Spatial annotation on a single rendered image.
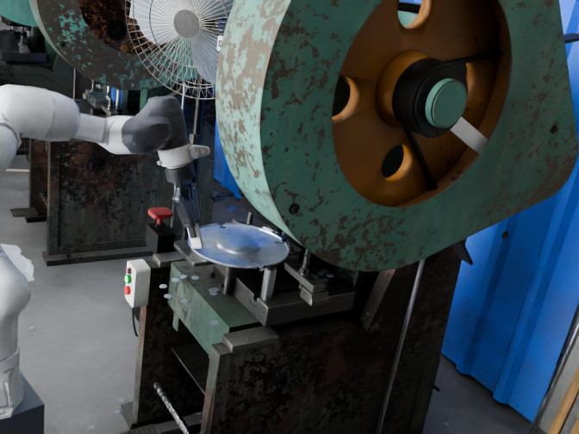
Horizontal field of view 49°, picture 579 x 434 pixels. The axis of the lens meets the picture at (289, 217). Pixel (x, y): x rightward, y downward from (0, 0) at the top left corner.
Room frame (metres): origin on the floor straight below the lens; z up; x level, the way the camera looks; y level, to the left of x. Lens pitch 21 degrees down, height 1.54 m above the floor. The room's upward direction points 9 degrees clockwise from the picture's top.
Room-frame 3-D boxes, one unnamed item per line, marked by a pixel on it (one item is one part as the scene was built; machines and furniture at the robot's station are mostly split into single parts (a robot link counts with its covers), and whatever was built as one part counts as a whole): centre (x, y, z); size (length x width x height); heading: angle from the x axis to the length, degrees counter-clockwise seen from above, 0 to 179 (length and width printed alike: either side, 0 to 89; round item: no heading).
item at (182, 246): (1.63, 0.17, 0.72); 0.25 x 0.14 x 0.14; 126
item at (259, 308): (1.73, 0.03, 0.68); 0.45 x 0.30 x 0.06; 36
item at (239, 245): (1.66, 0.13, 0.78); 0.29 x 0.29 x 0.01
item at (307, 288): (1.60, -0.07, 0.76); 0.17 x 0.06 x 0.10; 36
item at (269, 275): (1.52, 0.03, 0.75); 0.03 x 0.03 x 0.10; 36
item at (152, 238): (1.85, 0.40, 0.62); 0.10 x 0.06 x 0.20; 36
